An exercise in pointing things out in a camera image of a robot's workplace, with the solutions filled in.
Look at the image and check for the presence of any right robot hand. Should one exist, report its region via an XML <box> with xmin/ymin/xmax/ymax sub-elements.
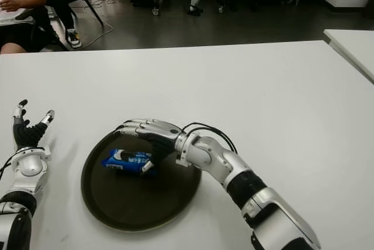
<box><xmin>113</xmin><ymin>118</ymin><xmax>188</xmax><ymax>175</ymax></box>

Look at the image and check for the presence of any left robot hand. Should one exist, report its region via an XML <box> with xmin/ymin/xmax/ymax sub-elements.
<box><xmin>12</xmin><ymin>99</ymin><xmax>56</xmax><ymax>149</ymax></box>

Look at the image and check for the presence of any blue Oreo cookie packet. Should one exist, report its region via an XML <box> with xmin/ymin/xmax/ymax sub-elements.
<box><xmin>101</xmin><ymin>148</ymin><xmax>158</xmax><ymax>177</ymax></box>

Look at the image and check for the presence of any round dark brown tray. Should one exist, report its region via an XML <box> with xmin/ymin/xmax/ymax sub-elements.
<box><xmin>81</xmin><ymin>119</ymin><xmax>203</xmax><ymax>231</ymax></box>

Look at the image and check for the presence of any person leg with sneaker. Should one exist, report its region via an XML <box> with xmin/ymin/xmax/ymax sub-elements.
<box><xmin>43</xmin><ymin>0</ymin><xmax>82</xmax><ymax>48</ymax></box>

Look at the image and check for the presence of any seated person white shirt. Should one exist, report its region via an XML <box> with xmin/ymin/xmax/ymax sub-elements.
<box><xmin>0</xmin><ymin>0</ymin><xmax>48</xmax><ymax>55</ymax></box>

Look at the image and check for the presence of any white side table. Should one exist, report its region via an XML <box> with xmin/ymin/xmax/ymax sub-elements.
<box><xmin>323</xmin><ymin>29</ymin><xmax>374</xmax><ymax>85</ymax></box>

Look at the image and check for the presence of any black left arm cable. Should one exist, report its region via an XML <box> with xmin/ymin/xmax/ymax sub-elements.
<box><xmin>0</xmin><ymin>147</ymin><xmax>44</xmax><ymax>181</ymax></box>

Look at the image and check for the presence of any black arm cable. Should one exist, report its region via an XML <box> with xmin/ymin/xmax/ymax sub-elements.
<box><xmin>0</xmin><ymin>147</ymin><xmax>44</xmax><ymax>181</ymax></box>
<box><xmin>182</xmin><ymin>121</ymin><xmax>238</xmax><ymax>155</ymax></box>

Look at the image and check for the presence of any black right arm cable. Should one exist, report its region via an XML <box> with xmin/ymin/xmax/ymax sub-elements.
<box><xmin>182</xmin><ymin>121</ymin><xmax>238</xmax><ymax>155</ymax></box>

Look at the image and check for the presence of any white floor cable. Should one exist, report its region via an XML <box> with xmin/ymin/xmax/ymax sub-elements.
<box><xmin>78</xmin><ymin>0</ymin><xmax>114</xmax><ymax>50</ymax></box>

